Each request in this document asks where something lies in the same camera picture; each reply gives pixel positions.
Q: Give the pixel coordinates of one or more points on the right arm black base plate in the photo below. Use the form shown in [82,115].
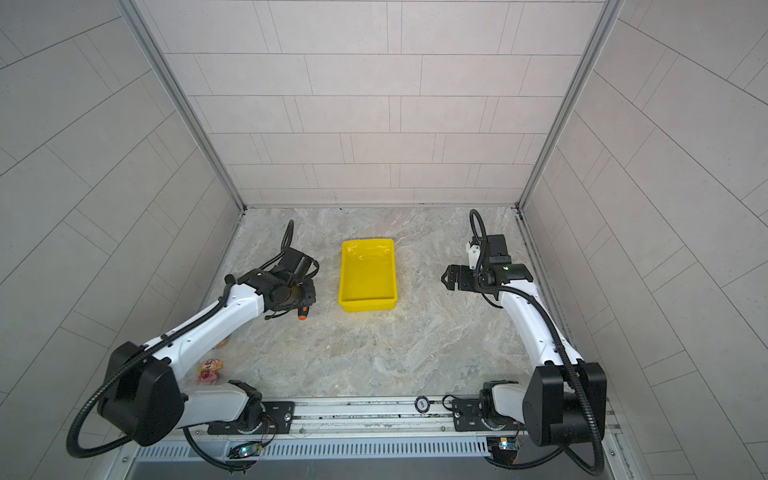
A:
[468,416]

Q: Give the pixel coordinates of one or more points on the right green circuit board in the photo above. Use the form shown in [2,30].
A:
[503,450]

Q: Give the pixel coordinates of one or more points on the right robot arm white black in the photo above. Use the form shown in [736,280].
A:
[564,401]

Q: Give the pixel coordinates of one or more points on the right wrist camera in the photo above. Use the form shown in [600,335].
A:
[473,251]

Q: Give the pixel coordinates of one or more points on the aluminium corner post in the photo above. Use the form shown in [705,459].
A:
[605,22]
[151,50]

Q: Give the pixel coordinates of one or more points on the aluminium mounting rail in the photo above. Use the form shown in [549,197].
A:
[369,413]

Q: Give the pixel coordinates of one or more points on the left aluminium corner post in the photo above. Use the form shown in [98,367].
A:
[151,50]

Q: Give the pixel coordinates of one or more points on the green circuit board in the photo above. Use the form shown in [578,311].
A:
[503,450]
[245,451]

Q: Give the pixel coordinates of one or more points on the pink yellow small toy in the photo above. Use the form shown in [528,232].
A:
[208,372]

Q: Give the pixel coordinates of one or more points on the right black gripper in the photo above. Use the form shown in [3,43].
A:
[463,282]

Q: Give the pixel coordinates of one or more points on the right aluminium corner post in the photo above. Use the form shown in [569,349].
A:
[605,22]

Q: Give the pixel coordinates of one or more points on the left green circuit board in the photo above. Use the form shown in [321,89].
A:
[245,451]

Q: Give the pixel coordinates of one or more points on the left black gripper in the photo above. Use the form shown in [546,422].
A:
[311,298]

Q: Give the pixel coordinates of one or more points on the yellow plastic bin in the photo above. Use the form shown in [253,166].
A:
[368,276]

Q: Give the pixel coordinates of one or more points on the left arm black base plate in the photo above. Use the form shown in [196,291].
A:
[268,418]

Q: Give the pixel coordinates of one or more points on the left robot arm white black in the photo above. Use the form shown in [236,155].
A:
[142,396]

